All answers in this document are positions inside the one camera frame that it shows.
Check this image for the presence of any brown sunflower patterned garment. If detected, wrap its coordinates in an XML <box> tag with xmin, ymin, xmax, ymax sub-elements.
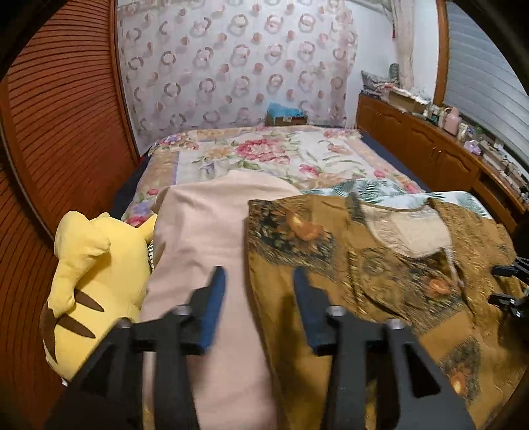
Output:
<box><xmin>246</xmin><ymin>194</ymin><xmax>529</xmax><ymax>430</ymax></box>

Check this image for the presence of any long wooden cabinet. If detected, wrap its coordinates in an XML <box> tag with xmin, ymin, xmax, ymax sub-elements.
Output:
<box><xmin>356</xmin><ymin>93</ymin><xmax>529</xmax><ymax>233</ymax></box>

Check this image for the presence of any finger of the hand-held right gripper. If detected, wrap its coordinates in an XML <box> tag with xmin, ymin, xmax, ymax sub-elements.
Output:
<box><xmin>492</xmin><ymin>290</ymin><xmax>529</xmax><ymax>319</ymax></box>
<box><xmin>492</xmin><ymin>256</ymin><xmax>529</xmax><ymax>279</ymax></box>

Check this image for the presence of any small cardboard box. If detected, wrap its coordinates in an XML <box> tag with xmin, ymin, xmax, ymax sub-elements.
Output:
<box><xmin>264</xmin><ymin>114</ymin><xmax>308</xmax><ymax>127</ymax></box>

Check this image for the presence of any plain pink cloth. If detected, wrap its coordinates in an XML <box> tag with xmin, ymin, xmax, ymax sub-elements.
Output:
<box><xmin>141</xmin><ymin>170</ymin><xmax>302</xmax><ymax>430</ymax></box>

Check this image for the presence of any patterned cushion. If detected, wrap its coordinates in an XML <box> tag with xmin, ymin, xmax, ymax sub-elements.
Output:
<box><xmin>361</xmin><ymin>70</ymin><xmax>399</xmax><ymax>98</ymax></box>

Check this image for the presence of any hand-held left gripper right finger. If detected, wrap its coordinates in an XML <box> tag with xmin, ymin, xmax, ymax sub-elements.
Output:
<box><xmin>293</xmin><ymin>267</ymin><xmax>476</xmax><ymax>430</ymax></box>

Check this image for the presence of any pink container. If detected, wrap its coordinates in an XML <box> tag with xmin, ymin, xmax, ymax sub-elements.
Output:
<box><xmin>444</xmin><ymin>107</ymin><xmax>462</xmax><ymax>135</ymax></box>

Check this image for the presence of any open cardboard box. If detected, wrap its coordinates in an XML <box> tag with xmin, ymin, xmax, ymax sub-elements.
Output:
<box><xmin>386</xmin><ymin>89</ymin><xmax>427</xmax><ymax>113</ymax></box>

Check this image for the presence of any palm leaf printed sheet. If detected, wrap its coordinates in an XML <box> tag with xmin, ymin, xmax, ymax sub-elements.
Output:
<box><xmin>300</xmin><ymin>179</ymin><xmax>494</xmax><ymax>220</ymax></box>

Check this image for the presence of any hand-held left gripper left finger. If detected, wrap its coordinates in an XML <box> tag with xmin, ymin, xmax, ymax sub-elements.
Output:
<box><xmin>45</xmin><ymin>265</ymin><xmax>227</xmax><ymax>430</ymax></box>

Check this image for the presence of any wooden window frame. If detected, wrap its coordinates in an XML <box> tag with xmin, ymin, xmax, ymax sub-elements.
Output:
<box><xmin>433</xmin><ymin>0</ymin><xmax>451</xmax><ymax>105</ymax></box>

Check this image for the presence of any floral blanket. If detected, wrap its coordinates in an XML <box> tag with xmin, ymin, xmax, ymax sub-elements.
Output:
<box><xmin>122</xmin><ymin>126</ymin><xmax>426</xmax><ymax>228</ymax></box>

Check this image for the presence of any ring patterned curtain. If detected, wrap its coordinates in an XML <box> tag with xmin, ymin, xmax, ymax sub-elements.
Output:
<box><xmin>117</xmin><ymin>0</ymin><xmax>359</xmax><ymax>141</ymax></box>

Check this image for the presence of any beige lace curtain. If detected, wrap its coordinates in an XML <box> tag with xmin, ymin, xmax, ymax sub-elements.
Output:
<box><xmin>390</xmin><ymin>0</ymin><xmax>415</xmax><ymax>87</ymax></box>

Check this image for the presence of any wooden louvered wardrobe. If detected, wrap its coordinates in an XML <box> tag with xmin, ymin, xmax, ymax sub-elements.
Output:
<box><xmin>0</xmin><ymin>0</ymin><xmax>141</xmax><ymax>430</ymax></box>

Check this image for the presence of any grey window blind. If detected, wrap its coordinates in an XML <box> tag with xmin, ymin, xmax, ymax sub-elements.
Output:
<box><xmin>444</xmin><ymin>0</ymin><xmax>529</xmax><ymax>166</ymax></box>

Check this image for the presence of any blue fuzzy cloth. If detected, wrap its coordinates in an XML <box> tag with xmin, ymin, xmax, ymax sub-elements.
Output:
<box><xmin>266</xmin><ymin>101</ymin><xmax>304</xmax><ymax>119</ymax></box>

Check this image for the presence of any yellow plush toy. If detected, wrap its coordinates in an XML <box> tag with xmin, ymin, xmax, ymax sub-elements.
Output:
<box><xmin>40</xmin><ymin>211</ymin><xmax>160</xmax><ymax>383</ymax></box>

